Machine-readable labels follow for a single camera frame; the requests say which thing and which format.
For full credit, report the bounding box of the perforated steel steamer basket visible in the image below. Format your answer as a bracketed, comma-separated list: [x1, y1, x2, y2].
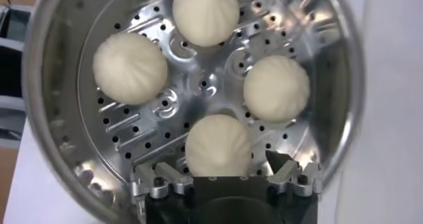
[21, 0, 366, 224]

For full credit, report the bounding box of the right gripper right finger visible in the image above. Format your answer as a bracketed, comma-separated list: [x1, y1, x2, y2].
[265, 149, 323, 198]

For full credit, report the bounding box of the white steamed baozi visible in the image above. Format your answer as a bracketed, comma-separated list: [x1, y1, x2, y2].
[92, 32, 169, 106]
[172, 0, 241, 48]
[243, 54, 311, 123]
[184, 114, 252, 177]

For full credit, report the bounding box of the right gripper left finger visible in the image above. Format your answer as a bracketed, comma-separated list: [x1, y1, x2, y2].
[130, 161, 194, 200]

